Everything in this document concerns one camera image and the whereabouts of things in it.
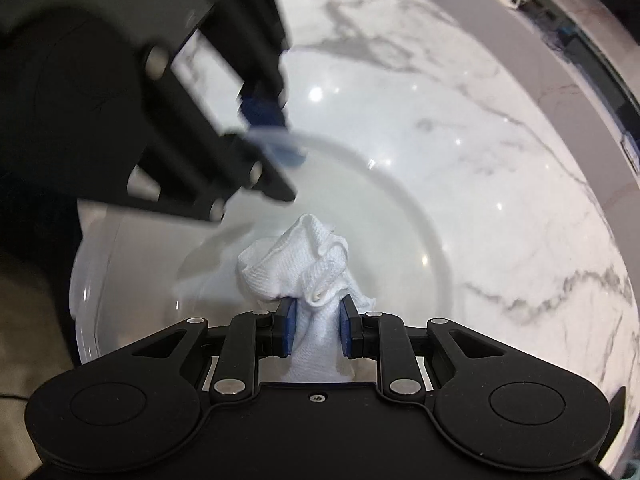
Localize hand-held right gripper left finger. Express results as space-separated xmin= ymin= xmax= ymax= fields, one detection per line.
xmin=131 ymin=298 xmax=300 ymax=404

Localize white cloth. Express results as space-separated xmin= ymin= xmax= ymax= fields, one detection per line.
xmin=235 ymin=213 xmax=378 ymax=384

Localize translucent plastic bowl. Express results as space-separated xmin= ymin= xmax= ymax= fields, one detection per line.
xmin=70 ymin=127 xmax=457 ymax=367

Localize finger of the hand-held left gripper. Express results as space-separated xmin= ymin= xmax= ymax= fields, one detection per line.
xmin=192 ymin=0 xmax=307 ymax=170
xmin=127 ymin=42 xmax=298 ymax=225

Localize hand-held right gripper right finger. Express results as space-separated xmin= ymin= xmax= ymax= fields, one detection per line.
xmin=338 ymin=297 xmax=506 ymax=404

